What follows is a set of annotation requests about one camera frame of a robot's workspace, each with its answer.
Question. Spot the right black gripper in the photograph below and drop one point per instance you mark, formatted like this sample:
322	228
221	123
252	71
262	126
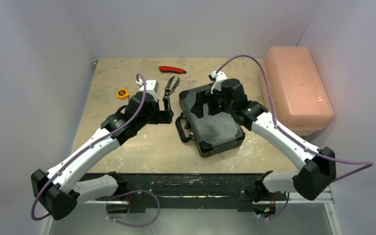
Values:
207	104

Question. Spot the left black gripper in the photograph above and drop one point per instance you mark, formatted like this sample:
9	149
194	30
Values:
162	116

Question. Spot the black poker set case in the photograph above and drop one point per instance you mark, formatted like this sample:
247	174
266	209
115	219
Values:
211	134

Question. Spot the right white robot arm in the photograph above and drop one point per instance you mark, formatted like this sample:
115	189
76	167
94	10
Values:
315	167

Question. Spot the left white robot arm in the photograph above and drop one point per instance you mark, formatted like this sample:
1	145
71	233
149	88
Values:
60	189

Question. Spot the black grey pliers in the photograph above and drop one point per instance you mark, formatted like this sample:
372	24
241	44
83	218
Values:
171	86

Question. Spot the red utility knife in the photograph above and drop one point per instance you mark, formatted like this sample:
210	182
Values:
169	69

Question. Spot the yellow tape measure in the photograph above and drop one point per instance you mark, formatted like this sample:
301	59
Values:
123	93

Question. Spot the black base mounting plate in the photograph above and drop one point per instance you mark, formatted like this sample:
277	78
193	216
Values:
236	191

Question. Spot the pink plastic storage bin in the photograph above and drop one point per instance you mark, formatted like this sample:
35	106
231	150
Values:
294	86

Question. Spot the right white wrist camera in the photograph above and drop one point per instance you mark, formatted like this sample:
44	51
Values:
217	77

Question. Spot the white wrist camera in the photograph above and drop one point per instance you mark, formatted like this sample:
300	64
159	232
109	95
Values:
151	88
217	77

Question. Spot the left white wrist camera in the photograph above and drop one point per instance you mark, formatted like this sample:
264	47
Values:
151	88

